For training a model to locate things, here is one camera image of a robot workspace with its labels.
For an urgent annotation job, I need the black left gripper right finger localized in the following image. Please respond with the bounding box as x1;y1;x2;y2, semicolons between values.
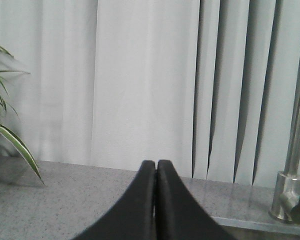
155;160;235;240

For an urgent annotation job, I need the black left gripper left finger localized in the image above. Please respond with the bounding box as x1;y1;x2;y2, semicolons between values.
75;160;156;240

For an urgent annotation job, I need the chrome kitchen faucet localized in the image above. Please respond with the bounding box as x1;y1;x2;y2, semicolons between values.
269;63;300;225

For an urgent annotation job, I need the white pleated curtain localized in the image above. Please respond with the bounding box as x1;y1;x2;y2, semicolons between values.
0;0;300;187

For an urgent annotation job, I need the green striped potted plant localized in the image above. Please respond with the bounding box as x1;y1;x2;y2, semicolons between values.
0;39;45;186

